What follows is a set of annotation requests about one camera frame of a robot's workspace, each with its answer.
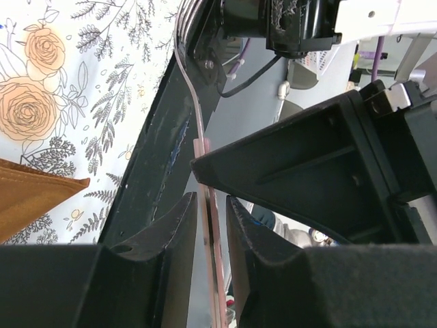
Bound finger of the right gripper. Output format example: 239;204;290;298
206;90;434;244

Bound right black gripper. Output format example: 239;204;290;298
358;81;436;204

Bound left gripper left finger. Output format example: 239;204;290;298
1;193;197;327

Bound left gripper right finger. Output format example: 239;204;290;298
226;196;436;327

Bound orange brown cloth napkin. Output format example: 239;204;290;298
1;159;90;242

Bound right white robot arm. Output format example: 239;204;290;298
191;1;436;244

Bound floral tablecloth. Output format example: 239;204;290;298
1;1;180;245

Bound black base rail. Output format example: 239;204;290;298
99;58;197;247

